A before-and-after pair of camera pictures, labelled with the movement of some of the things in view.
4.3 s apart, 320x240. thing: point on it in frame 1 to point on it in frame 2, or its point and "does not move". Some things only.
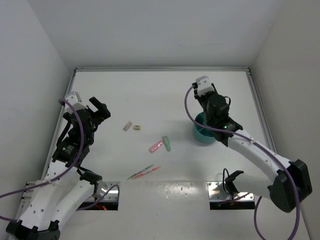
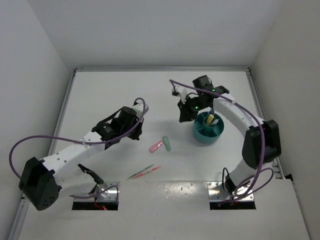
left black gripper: x=102 y=114 to x=136 y=134
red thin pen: x=147 y=172 does not move
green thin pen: x=140 y=171 does not move
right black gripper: x=199 y=98 to x=185 y=115
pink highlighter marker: x=155 y=146 does not move
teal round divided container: x=203 y=134 does not move
